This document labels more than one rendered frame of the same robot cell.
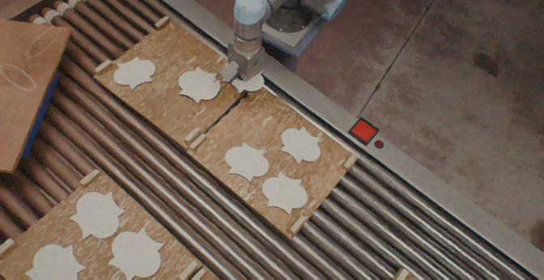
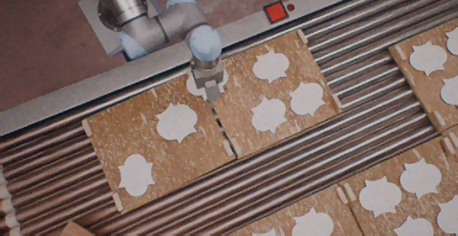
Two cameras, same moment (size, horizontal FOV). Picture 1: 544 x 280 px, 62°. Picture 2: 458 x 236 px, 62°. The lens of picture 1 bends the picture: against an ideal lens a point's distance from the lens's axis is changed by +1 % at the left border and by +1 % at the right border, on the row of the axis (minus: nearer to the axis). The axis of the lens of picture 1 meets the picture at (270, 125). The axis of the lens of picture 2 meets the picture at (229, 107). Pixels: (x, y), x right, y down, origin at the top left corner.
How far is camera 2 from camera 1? 0.71 m
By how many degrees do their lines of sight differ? 28
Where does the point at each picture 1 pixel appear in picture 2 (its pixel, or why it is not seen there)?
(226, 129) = (231, 118)
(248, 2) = (207, 42)
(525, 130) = not seen: outside the picture
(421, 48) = not seen: outside the picture
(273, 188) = (300, 105)
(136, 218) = (282, 220)
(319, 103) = (234, 31)
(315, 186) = (309, 73)
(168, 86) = (165, 149)
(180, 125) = (209, 155)
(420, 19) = not seen: outside the picture
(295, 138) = (264, 67)
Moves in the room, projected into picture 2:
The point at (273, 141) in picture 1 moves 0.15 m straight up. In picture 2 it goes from (257, 86) to (262, 71)
